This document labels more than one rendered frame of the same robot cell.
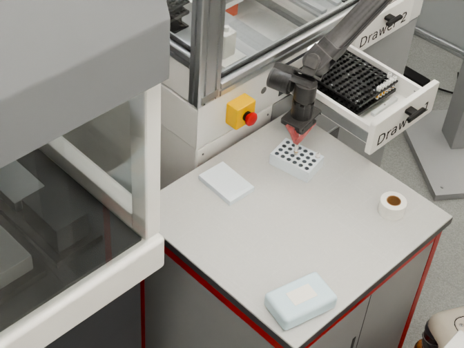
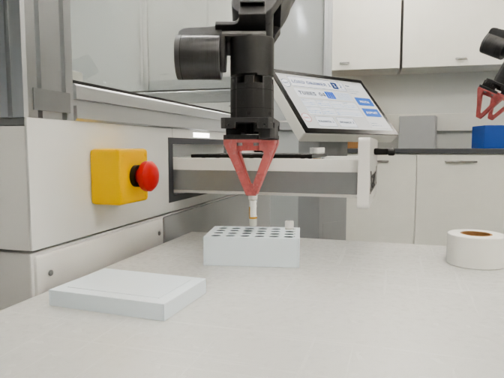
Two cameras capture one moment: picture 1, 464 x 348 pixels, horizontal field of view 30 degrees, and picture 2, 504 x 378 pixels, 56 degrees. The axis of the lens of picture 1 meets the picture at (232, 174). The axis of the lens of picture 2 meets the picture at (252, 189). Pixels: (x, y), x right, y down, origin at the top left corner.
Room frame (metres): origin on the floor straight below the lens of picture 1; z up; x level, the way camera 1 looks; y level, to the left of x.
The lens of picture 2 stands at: (1.16, 0.10, 0.91)
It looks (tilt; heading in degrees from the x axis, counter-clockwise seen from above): 5 degrees down; 335
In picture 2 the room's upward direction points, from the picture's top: straight up
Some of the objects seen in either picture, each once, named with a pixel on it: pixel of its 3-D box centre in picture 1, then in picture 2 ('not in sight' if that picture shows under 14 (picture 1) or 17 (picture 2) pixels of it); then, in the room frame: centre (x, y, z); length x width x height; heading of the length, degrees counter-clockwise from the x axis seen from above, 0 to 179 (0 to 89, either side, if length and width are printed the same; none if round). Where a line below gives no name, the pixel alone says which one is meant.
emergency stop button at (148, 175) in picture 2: (249, 118); (144, 175); (1.79, -0.03, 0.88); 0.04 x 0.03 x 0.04; 138
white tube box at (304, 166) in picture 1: (296, 159); (253, 245); (1.74, -0.17, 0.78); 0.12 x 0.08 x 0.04; 59
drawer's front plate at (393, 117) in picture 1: (402, 116); (368, 169); (1.85, -0.46, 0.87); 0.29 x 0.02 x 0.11; 138
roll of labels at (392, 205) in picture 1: (392, 206); (475, 248); (1.60, -0.43, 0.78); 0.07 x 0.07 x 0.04
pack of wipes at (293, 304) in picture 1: (300, 300); not in sight; (1.26, -0.19, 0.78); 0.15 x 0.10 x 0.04; 125
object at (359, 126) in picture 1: (344, 83); (258, 172); (1.99, -0.30, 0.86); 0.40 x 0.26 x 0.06; 48
